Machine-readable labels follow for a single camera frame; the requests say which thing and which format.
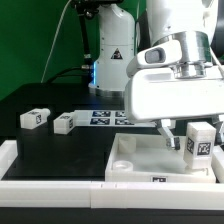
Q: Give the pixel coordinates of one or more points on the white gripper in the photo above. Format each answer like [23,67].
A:
[153,92]

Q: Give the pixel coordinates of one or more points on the white square table top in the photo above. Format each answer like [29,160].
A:
[145,158]

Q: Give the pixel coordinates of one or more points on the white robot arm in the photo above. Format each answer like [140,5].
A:
[191,22]

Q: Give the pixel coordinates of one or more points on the white sheet with fiducial markers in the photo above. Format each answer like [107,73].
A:
[113,118]

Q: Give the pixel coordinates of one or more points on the white U-shaped fence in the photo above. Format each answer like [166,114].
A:
[89,194]

